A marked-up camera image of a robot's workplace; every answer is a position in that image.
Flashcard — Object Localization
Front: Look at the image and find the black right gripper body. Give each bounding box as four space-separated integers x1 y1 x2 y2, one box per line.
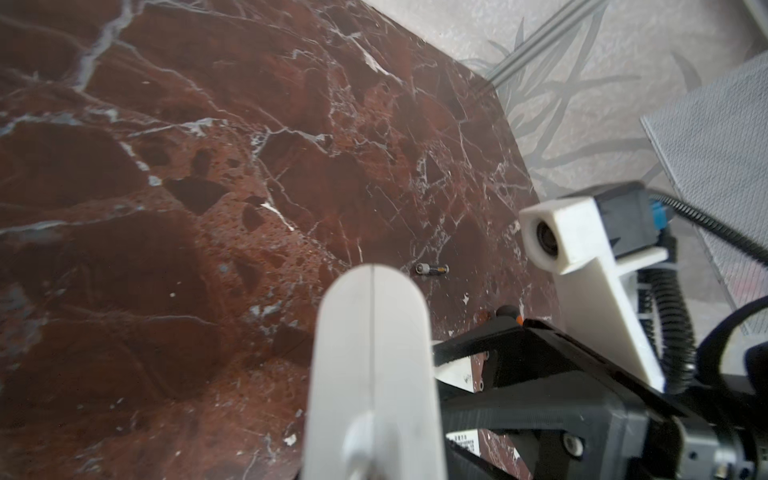
438 353 767 479

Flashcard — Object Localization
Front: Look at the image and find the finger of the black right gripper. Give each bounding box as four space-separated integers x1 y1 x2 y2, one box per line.
433 316 575 390

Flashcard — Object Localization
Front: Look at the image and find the black AAA battery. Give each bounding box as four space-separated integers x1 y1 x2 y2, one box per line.
415 263 450 276

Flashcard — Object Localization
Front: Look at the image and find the white remote with display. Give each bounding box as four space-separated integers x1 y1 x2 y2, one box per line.
300 264 447 479

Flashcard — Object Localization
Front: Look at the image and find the orange handled screwdriver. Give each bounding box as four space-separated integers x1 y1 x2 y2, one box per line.
495 305 524 326

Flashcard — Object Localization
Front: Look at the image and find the white remote being unloaded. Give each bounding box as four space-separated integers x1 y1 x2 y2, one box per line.
434 352 488 457

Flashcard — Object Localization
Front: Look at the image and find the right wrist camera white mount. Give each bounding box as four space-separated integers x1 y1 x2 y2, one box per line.
519 181 669 391

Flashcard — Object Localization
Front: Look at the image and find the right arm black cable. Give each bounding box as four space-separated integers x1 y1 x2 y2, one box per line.
635 190 768 397

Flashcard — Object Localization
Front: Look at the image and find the white wire mesh basket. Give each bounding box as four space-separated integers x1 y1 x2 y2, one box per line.
640 51 767 316

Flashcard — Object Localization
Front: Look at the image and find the aluminium frame post right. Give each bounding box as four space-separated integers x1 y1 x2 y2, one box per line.
484 0 608 88

